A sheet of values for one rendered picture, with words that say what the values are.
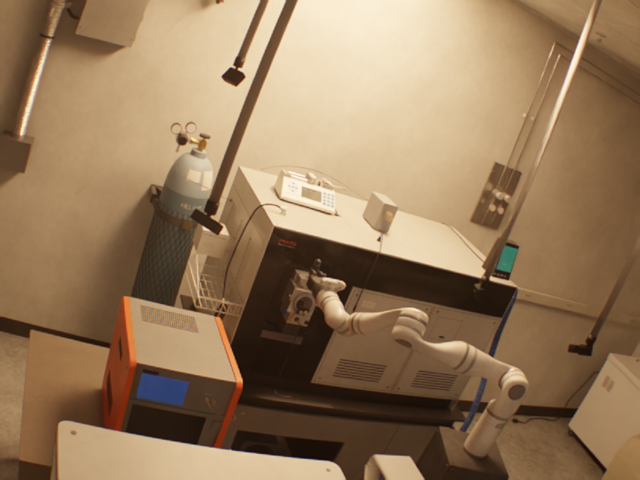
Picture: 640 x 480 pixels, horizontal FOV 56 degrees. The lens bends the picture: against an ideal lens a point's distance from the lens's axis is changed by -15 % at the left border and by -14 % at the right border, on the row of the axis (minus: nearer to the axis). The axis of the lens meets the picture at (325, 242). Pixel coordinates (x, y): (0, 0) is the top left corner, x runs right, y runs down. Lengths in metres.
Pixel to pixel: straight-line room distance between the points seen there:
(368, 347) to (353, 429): 0.40
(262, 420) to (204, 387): 0.85
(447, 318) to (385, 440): 0.65
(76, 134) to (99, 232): 0.57
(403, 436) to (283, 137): 1.64
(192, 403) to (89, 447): 0.99
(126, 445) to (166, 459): 0.08
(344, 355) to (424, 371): 0.42
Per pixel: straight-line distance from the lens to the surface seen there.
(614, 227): 5.09
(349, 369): 2.94
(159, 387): 2.05
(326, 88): 3.63
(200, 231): 2.83
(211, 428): 2.17
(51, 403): 2.41
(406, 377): 3.09
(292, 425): 2.95
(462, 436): 2.40
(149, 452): 1.19
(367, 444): 3.17
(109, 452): 1.16
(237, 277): 2.78
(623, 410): 5.24
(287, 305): 2.60
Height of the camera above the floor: 2.20
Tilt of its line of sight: 17 degrees down
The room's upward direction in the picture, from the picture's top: 22 degrees clockwise
